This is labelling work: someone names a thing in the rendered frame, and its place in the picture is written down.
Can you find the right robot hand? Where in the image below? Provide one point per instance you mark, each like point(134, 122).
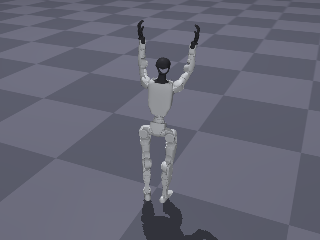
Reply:
point(197, 35)

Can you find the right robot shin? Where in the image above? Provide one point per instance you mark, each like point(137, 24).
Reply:
point(166, 179)

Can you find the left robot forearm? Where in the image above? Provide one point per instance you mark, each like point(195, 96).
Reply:
point(141, 52)

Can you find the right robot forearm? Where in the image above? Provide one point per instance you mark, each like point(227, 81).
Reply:
point(191, 58)

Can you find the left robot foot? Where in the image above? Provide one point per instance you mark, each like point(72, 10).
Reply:
point(147, 196)

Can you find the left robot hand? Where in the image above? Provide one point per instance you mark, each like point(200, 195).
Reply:
point(140, 32)

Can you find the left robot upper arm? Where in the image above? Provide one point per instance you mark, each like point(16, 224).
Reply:
point(145, 80)

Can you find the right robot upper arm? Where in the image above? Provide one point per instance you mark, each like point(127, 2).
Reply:
point(179, 85)

